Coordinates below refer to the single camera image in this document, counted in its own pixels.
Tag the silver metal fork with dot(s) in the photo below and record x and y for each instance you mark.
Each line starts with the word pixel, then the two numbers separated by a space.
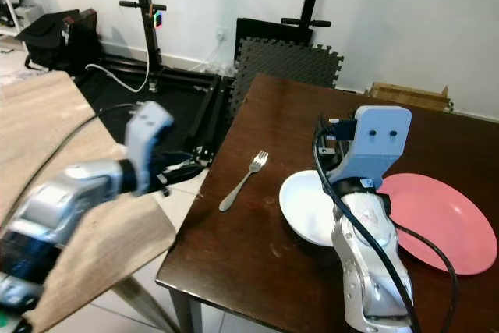
pixel 258 161

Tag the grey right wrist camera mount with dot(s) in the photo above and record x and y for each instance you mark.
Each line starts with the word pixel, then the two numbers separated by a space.
pixel 378 146

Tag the white round plate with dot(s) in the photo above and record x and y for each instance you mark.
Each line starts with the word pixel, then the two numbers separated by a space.
pixel 304 208

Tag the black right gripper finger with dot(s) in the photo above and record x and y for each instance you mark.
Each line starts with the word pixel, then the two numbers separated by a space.
pixel 321 139

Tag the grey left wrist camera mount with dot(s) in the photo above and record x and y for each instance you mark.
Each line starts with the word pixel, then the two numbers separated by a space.
pixel 148 134

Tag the pink round plate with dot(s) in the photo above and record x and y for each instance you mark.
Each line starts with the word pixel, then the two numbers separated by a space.
pixel 444 224

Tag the white wall socket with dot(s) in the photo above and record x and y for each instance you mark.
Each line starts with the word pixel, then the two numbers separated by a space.
pixel 220 34

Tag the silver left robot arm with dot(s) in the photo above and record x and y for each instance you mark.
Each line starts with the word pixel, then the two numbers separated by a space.
pixel 47 208

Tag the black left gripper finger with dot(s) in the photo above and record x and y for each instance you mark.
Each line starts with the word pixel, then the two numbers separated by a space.
pixel 190 181
pixel 195 164

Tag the black metal stand base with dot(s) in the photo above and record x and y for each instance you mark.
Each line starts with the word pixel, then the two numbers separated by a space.
pixel 187 76

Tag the brown cardboard box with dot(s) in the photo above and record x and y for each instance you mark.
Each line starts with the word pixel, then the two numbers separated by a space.
pixel 409 97

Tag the dark brown wooden table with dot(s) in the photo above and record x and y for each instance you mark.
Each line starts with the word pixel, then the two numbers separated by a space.
pixel 249 271

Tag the black fabric bag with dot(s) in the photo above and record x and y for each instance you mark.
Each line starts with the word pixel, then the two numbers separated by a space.
pixel 54 37

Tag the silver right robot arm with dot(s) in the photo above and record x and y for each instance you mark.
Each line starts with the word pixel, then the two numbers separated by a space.
pixel 370 271

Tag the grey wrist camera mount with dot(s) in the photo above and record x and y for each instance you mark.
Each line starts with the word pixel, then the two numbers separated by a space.
pixel 148 134
pixel 378 146

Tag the grey foam puzzle mat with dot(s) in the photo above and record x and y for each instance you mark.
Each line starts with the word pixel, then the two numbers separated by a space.
pixel 284 64

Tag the black foam puzzle mat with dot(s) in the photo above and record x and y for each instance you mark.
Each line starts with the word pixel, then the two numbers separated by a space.
pixel 261 29

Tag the small glowing device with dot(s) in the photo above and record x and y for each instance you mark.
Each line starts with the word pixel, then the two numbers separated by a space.
pixel 158 19

